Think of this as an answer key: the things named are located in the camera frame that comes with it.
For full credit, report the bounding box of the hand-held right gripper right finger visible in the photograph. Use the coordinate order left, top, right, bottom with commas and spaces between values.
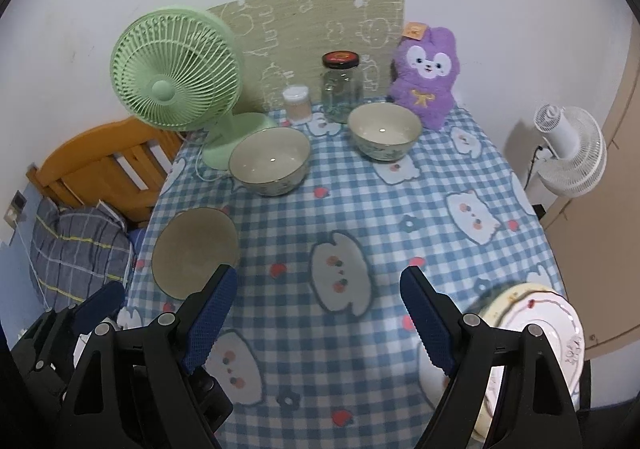
400, 265, 583, 449

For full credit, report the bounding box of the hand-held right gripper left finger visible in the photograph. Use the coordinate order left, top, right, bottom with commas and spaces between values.
59, 264, 240, 449

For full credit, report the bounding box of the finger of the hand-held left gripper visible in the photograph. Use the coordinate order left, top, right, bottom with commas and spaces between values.
192, 368, 234, 436
12, 280, 126, 381

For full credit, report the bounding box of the dark blue flower bowl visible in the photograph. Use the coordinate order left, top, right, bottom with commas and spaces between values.
151, 207, 241, 301

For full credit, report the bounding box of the pink flower plate brown rim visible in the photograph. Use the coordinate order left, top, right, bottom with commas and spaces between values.
487, 291, 586, 430

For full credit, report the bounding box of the blue leaf pattern bowl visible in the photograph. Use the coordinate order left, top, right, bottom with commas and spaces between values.
347, 103, 423, 162
228, 127, 312, 197

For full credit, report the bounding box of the grey striped pillow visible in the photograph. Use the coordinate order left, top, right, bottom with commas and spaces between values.
30, 196, 136, 312

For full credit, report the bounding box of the blue checkered tablecloth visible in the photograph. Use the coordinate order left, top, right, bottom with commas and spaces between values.
122, 101, 571, 449

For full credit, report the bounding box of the beige door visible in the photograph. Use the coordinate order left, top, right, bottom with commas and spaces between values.
542, 46, 640, 362

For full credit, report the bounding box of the white fan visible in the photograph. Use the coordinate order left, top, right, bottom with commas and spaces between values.
532, 103, 607, 197

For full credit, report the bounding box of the green desk fan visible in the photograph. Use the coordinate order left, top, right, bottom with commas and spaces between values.
110, 5, 278, 170

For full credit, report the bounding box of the cotton swab container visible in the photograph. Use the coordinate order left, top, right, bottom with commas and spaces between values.
282, 85, 312, 124

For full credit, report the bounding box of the purple plush bunny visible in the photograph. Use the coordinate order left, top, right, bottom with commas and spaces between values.
387, 21, 458, 131

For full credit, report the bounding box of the glass jar with lid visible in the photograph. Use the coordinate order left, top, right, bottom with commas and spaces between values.
320, 51, 363, 124

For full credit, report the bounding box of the wall switch panel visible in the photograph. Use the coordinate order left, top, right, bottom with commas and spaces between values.
4, 190, 27, 230

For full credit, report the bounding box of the black fan cable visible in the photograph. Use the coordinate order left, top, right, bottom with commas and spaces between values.
522, 144, 548, 190

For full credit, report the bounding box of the green cartoon wall mat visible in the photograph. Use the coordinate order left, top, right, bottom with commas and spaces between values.
206, 0, 406, 112

